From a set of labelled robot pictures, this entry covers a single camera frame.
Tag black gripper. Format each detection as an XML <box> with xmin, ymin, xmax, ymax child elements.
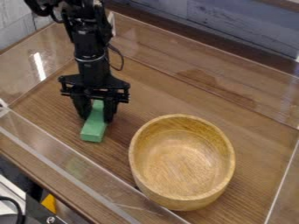
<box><xmin>57</xmin><ymin>56</ymin><xmax>130</xmax><ymax>123</ymax></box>

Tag green rectangular block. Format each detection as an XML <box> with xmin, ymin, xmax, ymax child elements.
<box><xmin>80</xmin><ymin>101</ymin><xmax>106</xmax><ymax>143</ymax></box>

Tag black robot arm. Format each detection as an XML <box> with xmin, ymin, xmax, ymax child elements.
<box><xmin>23</xmin><ymin>0</ymin><xmax>129</xmax><ymax>123</ymax></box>

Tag brown wooden bowl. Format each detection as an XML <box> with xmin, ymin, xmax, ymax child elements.
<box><xmin>128</xmin><ymin>114</ymin><xmax>236</xmax><ymax>211</ymax></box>

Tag yellow warning sticker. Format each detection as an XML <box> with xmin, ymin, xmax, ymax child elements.
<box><xmin>41</xmin><ymin>194</ymin><xmax>57</xmax><ymax>214</ymax></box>

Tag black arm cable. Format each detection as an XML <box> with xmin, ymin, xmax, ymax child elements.
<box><xmin>105</xmin><ymin>43</ymin><xmax>126</xmax><ymax>72</ymax></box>

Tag clear acrylic front wall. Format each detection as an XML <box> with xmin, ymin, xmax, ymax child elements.
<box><xmin>0</xmin><ymin>106</ymin><xmax>190</xmax><ymax>224</ymax></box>

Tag black cable loop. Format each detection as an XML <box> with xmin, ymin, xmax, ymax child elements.
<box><xmin>0</xmin><ymin>195</ymin><xmax>25</xmax><ymax>224</ymax></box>

